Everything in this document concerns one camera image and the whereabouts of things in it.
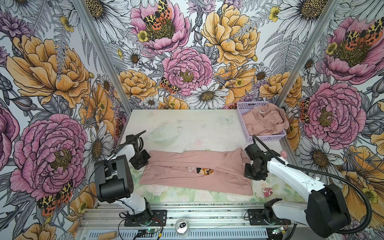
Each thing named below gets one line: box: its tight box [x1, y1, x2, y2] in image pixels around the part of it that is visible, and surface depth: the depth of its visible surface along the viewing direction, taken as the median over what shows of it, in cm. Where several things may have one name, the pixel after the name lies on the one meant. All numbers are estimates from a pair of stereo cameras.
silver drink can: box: [175, 218, 189, 238], surface depth 62 cm
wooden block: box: [98, 230, 118, 240], surface depth 70 cm
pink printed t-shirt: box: [139, 147, 253, 196], surface depth 90 cm
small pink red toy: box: [262, 188, 274, 198], surface depth 81 cm
